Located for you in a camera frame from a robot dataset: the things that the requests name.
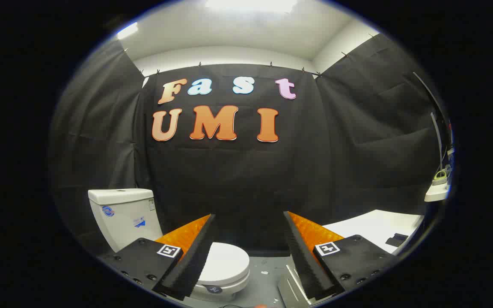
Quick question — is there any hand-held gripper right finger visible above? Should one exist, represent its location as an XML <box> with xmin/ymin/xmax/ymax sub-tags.
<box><xmin>284</xmin><ymin>211</ymin><xmax>395</xmax><ymax>300</ymax></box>

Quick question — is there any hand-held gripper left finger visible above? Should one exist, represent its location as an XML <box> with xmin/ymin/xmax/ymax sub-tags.
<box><xmin>98</xmin><ymin>214</ymin><xmax>217</xmax><ymax>301</ymax></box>

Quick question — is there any white toilet lid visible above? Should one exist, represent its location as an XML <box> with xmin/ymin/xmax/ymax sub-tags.
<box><xmin>195</xmin><ymin>243</ymin><xmax>250</xmax><ymax>286</ymax></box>

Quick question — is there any white toilet tank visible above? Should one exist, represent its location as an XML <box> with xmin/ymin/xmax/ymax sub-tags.
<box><xmin>88</xmin><ymin>188</ymin><xmax>164</xmax><ymax>253</ymax></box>

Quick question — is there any white drawer cabinet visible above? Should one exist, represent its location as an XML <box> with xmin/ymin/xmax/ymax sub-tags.
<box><xmin>323</xmin><ymin>209</ymin><xmax>425</xmax><ymax>255</ymax></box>

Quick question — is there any flat black item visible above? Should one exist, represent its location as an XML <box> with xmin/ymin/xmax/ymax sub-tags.
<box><xmin>385</xmin><ymin>233</ymin><xmax>409</xmax><ymax>248</ymax></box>

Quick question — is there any black backdrop cloth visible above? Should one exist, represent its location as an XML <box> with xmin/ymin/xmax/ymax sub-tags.
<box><xmin>49</xmin><ymin>33</ymin><xmax>444</xmax><ymax>257</ymax></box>

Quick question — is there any white shelf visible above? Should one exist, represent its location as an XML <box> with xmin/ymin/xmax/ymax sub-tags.
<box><xmin>424</xmin><ymin>184</ymin><xmax>451</xmax><ymax>202</ymax></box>

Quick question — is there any ceiling light panel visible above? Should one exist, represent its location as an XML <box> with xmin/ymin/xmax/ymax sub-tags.
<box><xmin>205</xmin><ymin>0</ymin><xmax>299</xmax><ymax>13</ymax></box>

